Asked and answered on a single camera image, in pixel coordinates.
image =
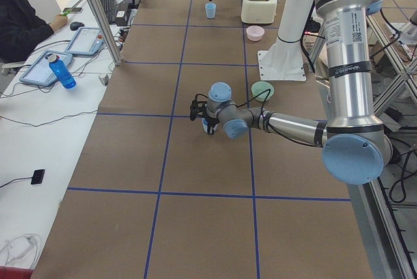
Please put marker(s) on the green bowl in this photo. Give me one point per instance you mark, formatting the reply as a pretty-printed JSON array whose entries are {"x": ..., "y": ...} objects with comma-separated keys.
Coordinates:
[{"x": 262, "y": 91}]

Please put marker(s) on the pink bowl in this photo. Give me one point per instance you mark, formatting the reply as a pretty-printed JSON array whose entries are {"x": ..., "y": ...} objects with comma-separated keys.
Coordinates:
[{"x": 255, "y": 33}]

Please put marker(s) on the small black box device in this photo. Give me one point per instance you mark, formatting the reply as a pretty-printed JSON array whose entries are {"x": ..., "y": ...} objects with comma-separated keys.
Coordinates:
[{"x": 37, "y": 177}]

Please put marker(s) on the blue water bottle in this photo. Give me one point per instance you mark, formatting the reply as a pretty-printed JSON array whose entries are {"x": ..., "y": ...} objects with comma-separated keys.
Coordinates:
[{"x": 61, "y": 72}]

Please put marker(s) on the light blue cup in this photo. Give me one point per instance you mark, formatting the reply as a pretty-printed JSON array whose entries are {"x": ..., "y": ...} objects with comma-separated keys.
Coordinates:
[
  {"x": 205, "y": 123},
  {"x": 210, "y": 10}
]

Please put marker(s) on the smartphone on desk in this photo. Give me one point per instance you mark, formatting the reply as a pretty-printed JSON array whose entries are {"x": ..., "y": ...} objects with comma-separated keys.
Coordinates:
[{"x": 74, "y": 10}]

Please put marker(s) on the black keyboard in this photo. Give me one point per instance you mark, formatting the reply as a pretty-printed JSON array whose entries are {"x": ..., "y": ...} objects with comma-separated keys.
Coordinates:
[{"x": 109, "y": 8}]

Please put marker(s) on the teach pendant tablet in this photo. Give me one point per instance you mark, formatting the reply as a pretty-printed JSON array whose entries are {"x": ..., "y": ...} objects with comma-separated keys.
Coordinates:
[
  {"x": 39, "y": 73},
  {"x": 86, "y": 42}
]

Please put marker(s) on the black computer mouse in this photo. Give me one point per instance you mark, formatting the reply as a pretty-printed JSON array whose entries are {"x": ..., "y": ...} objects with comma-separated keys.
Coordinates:
[{"x": 76, "y": 25}]

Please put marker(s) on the teach pendant tablet near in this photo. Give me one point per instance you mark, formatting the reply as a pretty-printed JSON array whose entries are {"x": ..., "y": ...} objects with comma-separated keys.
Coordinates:
[{"x": 39, "y": 73}]

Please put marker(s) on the aluminium frame post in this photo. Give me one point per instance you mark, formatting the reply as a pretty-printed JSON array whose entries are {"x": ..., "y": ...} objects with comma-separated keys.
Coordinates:
[{"x": 100, "y": 17}]

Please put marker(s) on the teach pendant tablet far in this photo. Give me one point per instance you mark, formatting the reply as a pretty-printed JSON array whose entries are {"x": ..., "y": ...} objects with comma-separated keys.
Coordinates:
[{"x": 86, "y": 42}]

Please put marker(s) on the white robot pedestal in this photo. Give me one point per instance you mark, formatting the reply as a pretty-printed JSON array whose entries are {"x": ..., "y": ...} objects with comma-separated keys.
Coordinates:
[{"x": 283, "y": 61}]

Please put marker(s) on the seated person in black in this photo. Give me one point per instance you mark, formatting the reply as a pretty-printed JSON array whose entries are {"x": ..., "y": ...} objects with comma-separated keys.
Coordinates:
[{"x": 22, "y": 30}]

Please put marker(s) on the cream toaster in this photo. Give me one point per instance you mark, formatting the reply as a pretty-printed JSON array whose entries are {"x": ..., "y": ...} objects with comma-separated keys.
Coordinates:
[{"x": 258, "y": 12}]

